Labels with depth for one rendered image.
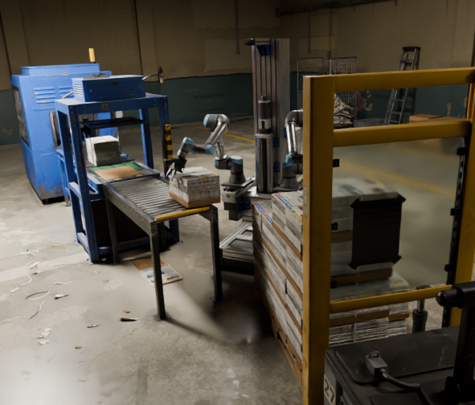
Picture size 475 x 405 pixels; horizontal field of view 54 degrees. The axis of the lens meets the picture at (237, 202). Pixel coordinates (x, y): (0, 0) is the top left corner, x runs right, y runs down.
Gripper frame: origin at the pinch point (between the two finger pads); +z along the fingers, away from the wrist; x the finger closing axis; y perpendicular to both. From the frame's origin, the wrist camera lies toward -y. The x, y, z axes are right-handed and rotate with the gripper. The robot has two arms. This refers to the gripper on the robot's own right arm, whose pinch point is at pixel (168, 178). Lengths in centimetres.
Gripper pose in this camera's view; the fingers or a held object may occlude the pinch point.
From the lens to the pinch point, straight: 372.3
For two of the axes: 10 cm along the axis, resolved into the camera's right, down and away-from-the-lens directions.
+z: -4.1, 9.1, 0.2
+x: -5.0, -2.4, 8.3
